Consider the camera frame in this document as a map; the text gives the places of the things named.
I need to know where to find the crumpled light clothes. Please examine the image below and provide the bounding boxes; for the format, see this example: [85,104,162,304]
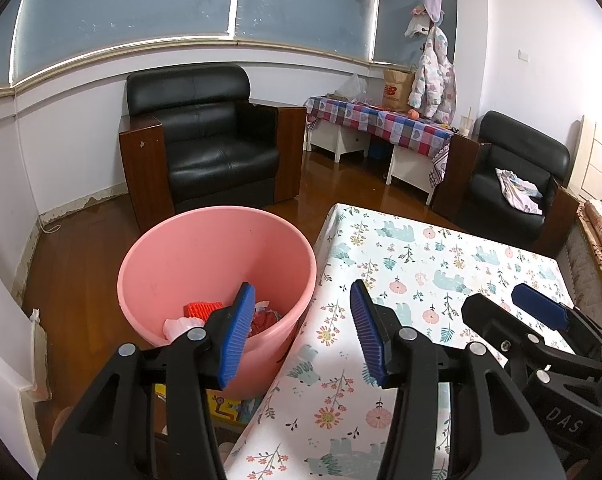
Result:
[496,167,544,216]

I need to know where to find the brown paper bag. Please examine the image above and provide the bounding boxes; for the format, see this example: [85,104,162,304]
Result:
[382,67,416,111]

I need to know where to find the side table with checkered cloth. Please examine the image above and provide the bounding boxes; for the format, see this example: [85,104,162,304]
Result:
[305,95,457,188]

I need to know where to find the clear plastic bag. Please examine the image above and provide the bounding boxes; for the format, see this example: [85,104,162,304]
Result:
[333,74,368,103]

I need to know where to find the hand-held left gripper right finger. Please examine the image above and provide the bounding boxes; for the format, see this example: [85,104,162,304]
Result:
[349,280,567,480]

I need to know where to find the purple hat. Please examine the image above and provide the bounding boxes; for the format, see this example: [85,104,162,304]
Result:
[423,0,449,23]

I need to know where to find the white cap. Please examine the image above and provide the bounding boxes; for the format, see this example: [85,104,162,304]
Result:
[403,10,429,38]

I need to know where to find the black leather armchair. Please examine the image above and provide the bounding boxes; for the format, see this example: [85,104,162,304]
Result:
[431,110,580,258]
[118,64,307,233]

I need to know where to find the white bed headboard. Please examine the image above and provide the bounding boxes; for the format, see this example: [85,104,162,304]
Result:
[566,115,602,206]

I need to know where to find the red plastic bag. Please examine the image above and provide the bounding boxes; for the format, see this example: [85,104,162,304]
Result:
[251,307,282,341]

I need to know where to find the frosted glass window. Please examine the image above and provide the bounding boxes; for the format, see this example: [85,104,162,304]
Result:
[0,0,457,101]

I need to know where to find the white desk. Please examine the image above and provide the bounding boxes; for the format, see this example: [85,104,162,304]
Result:
[308,120,449,193]

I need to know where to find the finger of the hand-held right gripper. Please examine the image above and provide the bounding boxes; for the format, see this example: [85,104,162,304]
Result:
[461,292,602,381]
[511,282,602,356]

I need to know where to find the blue storage box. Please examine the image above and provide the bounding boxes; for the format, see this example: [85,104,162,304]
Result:
[366,137,394,163]

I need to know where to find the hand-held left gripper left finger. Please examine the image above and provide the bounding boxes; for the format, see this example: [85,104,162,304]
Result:
[37,282,257,480]

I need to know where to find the white patterned puffer jacket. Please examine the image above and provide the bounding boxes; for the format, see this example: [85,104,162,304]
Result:
[407,25,457,123]

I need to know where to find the red foam net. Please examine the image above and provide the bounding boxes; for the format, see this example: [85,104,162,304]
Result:
[183,300,225,321]

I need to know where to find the white plastic bag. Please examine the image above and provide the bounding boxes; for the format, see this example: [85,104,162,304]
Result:
[163,316,207,343]

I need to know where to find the colourful cardboard box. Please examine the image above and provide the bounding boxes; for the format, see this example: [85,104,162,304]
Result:
[206,387,264,426]

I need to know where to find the pink plastic bucket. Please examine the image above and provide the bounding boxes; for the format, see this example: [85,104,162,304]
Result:
[117,205,318,401]

